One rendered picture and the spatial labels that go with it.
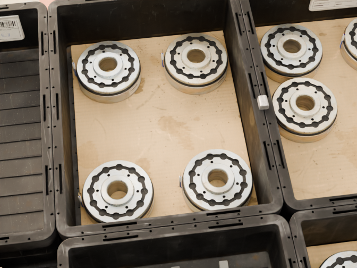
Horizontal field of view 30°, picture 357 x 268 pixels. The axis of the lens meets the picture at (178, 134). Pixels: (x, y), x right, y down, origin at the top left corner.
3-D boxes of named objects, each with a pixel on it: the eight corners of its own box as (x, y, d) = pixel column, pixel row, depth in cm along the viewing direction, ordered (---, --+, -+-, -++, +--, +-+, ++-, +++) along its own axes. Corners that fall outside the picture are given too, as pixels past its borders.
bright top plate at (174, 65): (164, 34, 111) (164, 32, 110) (225, 34, 111) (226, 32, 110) (164, 85, 106) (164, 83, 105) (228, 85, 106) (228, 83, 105)
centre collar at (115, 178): (97, 180, 97) (96, 178, 96) (130, 173, 97) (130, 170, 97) (104, 210, 94) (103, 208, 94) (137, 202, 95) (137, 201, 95)
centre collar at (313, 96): (286, 92, 105) (287, 90, 104) (317, 90, 105) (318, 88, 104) (291, 118, 102) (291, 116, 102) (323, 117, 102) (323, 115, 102)
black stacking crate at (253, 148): (59, 47, 115) (48, 2, 105) (229, 30, 117) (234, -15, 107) (70, 267, 96) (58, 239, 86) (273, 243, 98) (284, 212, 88)
